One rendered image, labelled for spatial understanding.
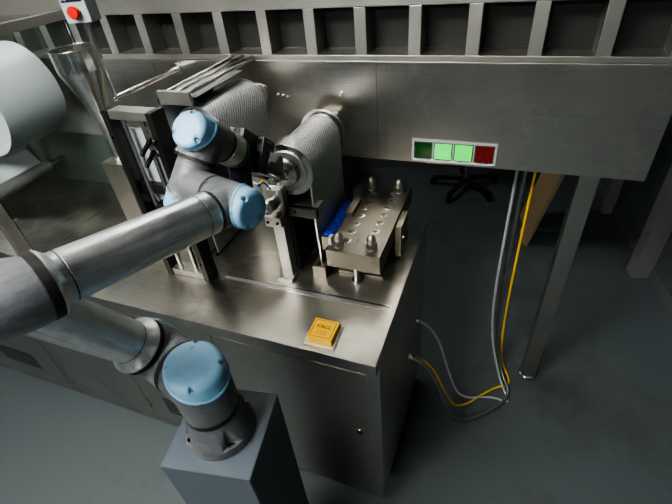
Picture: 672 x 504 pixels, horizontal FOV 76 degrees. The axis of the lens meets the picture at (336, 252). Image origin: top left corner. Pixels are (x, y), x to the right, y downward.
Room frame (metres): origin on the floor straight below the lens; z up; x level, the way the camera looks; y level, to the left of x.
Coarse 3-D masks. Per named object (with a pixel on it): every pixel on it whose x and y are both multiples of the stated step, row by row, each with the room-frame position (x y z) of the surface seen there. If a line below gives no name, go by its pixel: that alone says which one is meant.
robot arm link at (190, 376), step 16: (176, 352) 0.56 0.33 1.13; (192, 352) 0.56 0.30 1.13; (208, 352) 0.56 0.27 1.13; (160, 368) 0.55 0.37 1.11; (176, 368) 0.52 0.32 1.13; (192, 368) 0.52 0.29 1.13; (208, 368) 0.52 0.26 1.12; (224, 368) 0.53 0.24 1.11; (160, 384) 0.53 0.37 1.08; (176, 384) 0.49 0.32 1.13; (192, 384) 0.49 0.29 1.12; (208, 384) 0.49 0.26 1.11; (224, 384) 0.51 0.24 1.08; (176, 400) 0.49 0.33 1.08; (192, 400) 0.48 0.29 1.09; (208, 400) 0.48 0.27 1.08; (224, 400) 0.50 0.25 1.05; (192, 416) 0.48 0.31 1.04; (208, 416) 0.48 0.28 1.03; (224, 416) 0.49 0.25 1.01
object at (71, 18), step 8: (64, 0) 1.28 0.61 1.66; (72, 0) 1.28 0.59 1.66; (80, 0) 1.28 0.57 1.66; (88, 0) 1.29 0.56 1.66; (64, 8) 1.29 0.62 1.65; (72, 8) 1.27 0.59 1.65; (80, 8) 1.28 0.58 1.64; (88, 8) 1.28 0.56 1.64; (96, 8) 1.31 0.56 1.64; (72, 16) 1.27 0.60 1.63; (80, 16) 1.28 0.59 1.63; (88, 16) 1.28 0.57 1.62; (96, 16) 1.30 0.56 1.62
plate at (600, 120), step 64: (128, 64) 1.65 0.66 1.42; (192, 64) 1.54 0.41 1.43; (256, 64) 1.44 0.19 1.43; (320, 64) 1.35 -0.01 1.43; (384, 64) 1.27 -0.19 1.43; (448, 64) 1.20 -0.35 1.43; (512, 64) 1.13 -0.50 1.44; (576, 64) 1.07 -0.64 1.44; (640, 64) 1.02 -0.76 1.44; (384, 128) 1.27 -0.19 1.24; (448, 128) 1.20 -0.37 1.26; (512, 128) 1.12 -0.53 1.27; (576, 128) 1.06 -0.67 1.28; (640, 128) 1.00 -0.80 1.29
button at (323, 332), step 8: (320, 320) 0.80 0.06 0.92; (328, 320) 0.80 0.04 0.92; (312, 328) 0.78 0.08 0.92; (320, 328) 0.77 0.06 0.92; (328, 328) 0.77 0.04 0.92; (336, 328) 0.77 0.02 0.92; (312, 336) 0.75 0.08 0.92; (320, 336) 0.75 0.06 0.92; (328, 336) 0.74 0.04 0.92; (336, 336) 0.76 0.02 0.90; (320, 344) 0.74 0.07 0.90; (328, 344) 0.73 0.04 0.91
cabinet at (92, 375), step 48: (192, 336) 0.92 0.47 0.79; (96, 384) 1.21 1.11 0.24; (144, 384) 1.07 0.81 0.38; (240, 384) 0.87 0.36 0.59; (288, 384) 0.79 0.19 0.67; (336, 384) 0.73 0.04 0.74; (384, 384) 0.71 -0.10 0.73; (288, 432) 0.81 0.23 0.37; (336, 432) 0.74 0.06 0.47; (384, 432) 0.70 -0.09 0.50; (336, 480) 0.75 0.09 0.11; (384, 480) 0.69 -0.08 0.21
